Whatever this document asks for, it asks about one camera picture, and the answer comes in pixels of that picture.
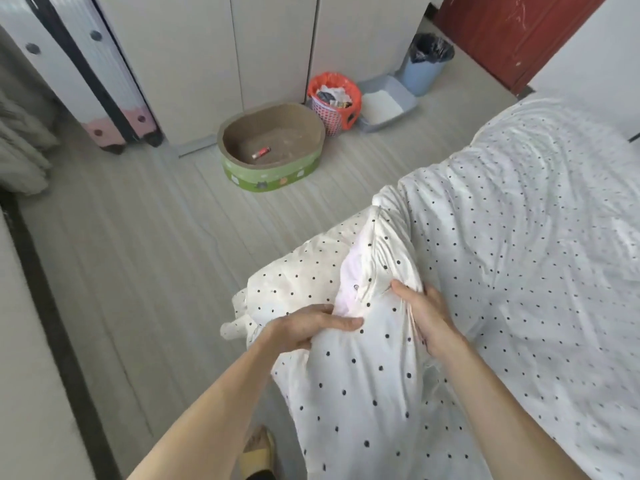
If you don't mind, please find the person's right hand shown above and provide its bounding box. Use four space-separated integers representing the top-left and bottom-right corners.
390 280 470 363

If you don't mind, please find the person's left hand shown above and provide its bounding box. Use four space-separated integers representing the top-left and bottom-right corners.
259 304 364 354

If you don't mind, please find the white polka dot duvet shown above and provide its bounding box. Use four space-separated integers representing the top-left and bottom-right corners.
220 98 640 480

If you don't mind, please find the person's left forearm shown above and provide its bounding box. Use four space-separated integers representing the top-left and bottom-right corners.
127 334 287 480

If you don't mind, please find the person's right forearm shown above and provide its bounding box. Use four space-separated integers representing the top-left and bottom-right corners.
436 342 596 480

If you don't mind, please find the yellow slipper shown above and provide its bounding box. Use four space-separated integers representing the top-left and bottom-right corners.
236 426 277 480

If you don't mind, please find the grey cat litter tray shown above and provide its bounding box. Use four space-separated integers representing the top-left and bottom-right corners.
354 75 419 133

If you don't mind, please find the green oval cat scratcher bed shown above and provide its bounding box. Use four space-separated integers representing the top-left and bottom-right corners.
217 103 327 193

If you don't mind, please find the pink basket with orange bag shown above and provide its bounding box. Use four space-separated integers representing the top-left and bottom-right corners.
306 72 362 137

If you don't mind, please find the blue bin with black bag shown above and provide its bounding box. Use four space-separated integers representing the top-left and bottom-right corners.
397 33 456 97

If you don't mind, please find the white wardrobe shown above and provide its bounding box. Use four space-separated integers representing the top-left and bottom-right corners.
92 0 433 148

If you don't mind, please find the red wooden door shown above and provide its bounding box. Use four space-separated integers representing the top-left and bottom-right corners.
434 0 612 97

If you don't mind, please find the white folding ladder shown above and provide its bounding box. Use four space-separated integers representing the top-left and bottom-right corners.
0 0 164 155

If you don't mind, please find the grey curtain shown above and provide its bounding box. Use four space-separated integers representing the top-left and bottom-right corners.
0 25 61 196

